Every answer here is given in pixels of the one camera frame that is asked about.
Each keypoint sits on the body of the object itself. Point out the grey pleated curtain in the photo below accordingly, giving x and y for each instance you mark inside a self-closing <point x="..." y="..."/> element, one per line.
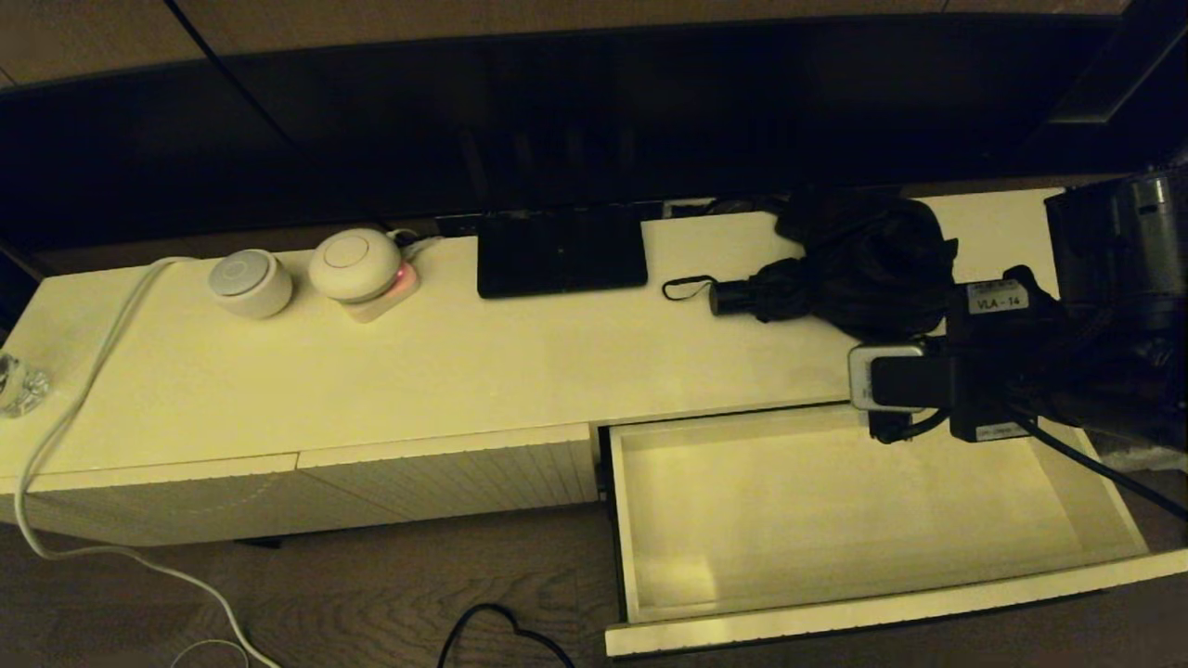
<point x="1146" y="455"/>

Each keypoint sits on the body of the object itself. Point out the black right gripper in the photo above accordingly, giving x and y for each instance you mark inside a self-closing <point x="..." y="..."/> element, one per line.
<point x="1002" y="353"/>

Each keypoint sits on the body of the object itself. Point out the white power strip red light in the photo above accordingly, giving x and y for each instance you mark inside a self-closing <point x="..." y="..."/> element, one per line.
<point x="397" y="293"/>

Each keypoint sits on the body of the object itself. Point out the small white round speaker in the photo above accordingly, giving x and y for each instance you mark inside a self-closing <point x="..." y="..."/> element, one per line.
<point x="249" y="283"/>

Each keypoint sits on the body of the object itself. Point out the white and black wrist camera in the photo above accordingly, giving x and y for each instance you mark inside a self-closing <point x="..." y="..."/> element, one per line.
<point x="861" y="376"/>

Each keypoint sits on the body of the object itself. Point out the white TV cabinet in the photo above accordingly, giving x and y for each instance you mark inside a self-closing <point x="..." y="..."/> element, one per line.
<point x="464" y="371"/>

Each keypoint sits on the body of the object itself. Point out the white smooth cabinet front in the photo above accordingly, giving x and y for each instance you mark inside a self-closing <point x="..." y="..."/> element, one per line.
<point x="139" y="506"/>

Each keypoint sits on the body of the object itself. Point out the large black television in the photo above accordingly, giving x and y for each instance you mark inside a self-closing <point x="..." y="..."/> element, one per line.
<point x="557" y="111"/>

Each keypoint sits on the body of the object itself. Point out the white fluted cabinet front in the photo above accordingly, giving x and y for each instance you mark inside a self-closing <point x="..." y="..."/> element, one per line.
<point x="464" y="473"/>

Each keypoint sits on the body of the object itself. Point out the black television base plate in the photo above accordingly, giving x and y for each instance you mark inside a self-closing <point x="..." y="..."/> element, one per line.
<point x="557" y="255"/>

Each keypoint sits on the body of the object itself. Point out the white dome-shaped device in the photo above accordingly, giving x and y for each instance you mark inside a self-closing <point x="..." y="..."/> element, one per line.
<point x="353" y="264"/>

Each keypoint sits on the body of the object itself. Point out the white fluted drawer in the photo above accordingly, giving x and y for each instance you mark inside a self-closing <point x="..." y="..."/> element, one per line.
<point x="835" y="510"/>

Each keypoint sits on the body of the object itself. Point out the black umbrella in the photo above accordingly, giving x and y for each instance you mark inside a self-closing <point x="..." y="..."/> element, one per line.
<point x="863" y="269"/>

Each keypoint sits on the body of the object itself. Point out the clear glass object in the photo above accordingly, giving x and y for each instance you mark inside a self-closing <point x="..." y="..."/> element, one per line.
<point x="20" y="385"/>

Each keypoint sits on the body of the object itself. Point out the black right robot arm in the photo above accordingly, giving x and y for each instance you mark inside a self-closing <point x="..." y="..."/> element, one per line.
<point x="1123" y="241"/>

